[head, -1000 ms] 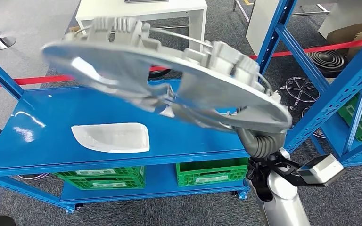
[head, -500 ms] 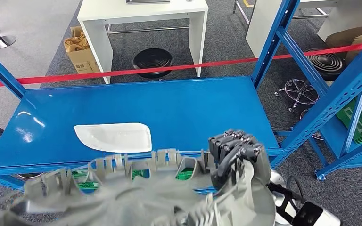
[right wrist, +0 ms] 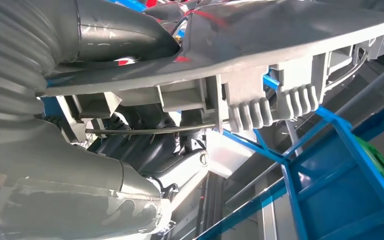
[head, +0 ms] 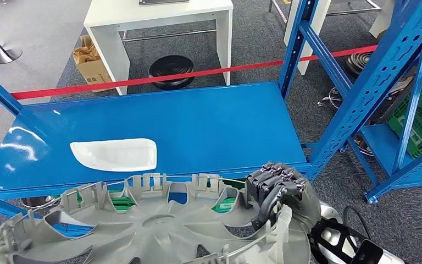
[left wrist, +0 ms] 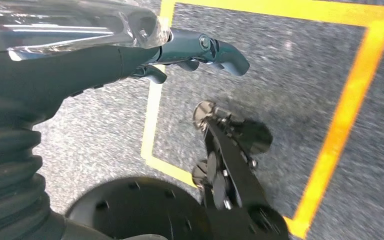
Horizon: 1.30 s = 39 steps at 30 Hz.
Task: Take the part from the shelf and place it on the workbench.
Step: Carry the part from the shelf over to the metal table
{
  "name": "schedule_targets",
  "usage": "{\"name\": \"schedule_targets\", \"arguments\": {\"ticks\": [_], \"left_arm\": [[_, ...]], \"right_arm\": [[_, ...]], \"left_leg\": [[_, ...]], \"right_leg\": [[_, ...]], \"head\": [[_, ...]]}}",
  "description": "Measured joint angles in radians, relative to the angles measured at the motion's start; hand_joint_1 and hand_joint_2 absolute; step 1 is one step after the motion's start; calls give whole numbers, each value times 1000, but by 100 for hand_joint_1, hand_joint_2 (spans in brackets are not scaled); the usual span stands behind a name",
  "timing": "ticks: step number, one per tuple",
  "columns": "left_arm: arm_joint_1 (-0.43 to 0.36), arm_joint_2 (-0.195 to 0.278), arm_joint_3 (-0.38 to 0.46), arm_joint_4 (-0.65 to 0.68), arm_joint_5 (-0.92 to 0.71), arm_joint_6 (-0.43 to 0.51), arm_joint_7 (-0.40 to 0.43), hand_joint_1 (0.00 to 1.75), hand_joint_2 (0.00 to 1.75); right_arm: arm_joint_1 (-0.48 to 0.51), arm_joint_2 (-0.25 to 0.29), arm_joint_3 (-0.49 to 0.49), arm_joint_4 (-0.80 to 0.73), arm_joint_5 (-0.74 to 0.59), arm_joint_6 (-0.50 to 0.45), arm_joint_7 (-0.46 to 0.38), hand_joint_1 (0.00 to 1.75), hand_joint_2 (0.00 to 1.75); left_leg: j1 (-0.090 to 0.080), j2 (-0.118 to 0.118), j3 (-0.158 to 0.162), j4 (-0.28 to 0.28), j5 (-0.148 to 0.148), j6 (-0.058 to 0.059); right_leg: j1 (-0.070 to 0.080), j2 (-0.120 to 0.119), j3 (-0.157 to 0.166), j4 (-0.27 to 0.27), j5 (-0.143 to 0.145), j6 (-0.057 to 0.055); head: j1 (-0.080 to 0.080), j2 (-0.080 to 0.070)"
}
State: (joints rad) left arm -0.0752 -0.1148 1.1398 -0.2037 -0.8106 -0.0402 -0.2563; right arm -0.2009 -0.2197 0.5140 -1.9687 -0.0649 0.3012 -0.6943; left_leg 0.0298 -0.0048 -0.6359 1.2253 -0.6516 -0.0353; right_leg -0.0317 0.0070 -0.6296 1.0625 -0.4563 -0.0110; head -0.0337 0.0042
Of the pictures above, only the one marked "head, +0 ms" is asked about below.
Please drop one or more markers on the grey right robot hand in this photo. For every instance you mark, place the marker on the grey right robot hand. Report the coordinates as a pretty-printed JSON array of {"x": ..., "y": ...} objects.
[{"x": 302, "y": 204}]

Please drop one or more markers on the grey plastic hubcap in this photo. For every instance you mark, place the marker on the grey plastic hubcap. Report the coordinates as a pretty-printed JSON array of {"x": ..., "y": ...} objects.
[{"x": 152, "y": 233}]

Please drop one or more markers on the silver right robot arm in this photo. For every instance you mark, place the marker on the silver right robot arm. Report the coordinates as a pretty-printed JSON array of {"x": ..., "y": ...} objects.
[{"x": 329, "y": 213}]

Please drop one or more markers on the blue metal shelf rack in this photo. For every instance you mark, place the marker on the blue metal shelf rack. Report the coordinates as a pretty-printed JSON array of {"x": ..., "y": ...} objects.
[
  {"x": 178, "y": 124},
  {"x": 378, "y": 145}
]

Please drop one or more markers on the white plastic cover part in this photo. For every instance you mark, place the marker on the white plastic cover part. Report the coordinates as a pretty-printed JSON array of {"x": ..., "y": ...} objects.
[{"x": 116, "y": 155}]

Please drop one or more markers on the black round stool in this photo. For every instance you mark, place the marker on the black round stool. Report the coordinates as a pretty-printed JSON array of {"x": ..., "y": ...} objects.
[
  {"x": 171, "y": 71},
  {"x": 358, "y": 63}
]

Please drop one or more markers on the red barrier tape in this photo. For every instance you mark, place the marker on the red barrier tape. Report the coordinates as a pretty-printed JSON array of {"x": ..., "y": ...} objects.
[{"x": 123, "y": 82}]

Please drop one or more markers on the white table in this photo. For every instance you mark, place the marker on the white table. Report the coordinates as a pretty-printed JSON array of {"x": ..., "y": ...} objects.
[{"x": 152, "y": 12}]

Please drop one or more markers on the dark flat device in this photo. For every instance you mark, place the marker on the dark flat device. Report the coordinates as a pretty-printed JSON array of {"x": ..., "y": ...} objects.
[{"x": 163, "y": 1}]

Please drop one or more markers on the open cardboard box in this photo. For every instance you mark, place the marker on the open cardboard box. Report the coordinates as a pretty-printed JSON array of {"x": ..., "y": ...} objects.
[{"x": 91, "y": 71}]

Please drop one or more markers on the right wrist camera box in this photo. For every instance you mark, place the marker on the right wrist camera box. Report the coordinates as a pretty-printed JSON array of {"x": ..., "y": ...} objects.
[{"x": 369, "y": 253}]

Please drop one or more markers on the steel stanchion post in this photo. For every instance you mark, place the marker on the steel stanchion post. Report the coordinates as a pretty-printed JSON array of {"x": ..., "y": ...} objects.
[{"x": 9, "y": 55}]

